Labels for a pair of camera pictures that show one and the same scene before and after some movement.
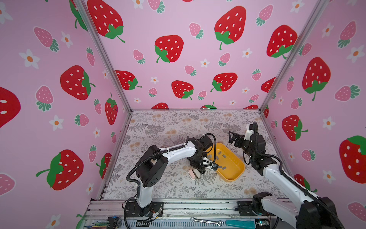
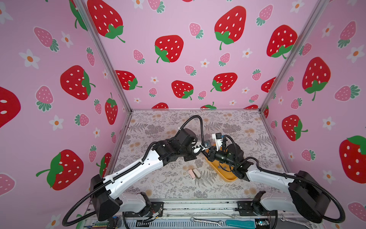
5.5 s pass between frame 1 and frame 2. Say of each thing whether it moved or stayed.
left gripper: moved
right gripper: moved
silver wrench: stayed
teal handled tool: stayed
